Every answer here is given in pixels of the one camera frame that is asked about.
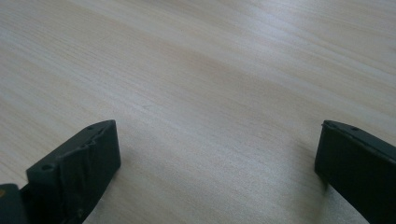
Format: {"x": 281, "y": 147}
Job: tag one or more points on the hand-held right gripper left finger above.
{"x": 77, "y": 174}

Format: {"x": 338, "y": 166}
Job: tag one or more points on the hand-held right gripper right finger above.
{"x": 358, "y": 168}

